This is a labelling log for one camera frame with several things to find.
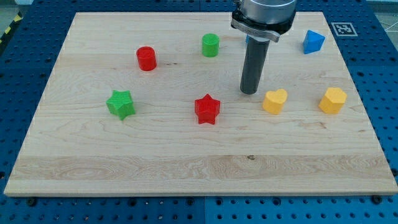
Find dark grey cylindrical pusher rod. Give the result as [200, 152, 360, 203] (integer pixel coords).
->
[240, 37, 269, 95]

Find green cylinder block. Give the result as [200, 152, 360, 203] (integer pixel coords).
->
[201, 33, 220, 57]

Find red cylinder block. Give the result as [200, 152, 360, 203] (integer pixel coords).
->
[136, 46, 157, 71]

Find yellow hexagon block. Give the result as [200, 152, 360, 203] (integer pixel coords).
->
[318, 87, 348, 114]

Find red star block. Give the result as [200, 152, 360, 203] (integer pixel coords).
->
[194, 94, 221, 124]

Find blue triangular prism block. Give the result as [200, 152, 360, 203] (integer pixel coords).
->
[303, 30, 325, 54]

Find white fiducial marker tag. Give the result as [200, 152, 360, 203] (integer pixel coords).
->
[331, 22, 358, 37]

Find wooden board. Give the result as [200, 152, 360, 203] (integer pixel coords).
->
[4, 12, 397, 197]

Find green star block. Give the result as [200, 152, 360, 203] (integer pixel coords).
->
[106, 90, 136, 120]

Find yellow heart block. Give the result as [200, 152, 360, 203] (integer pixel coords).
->
[262, 89, 288, 115]

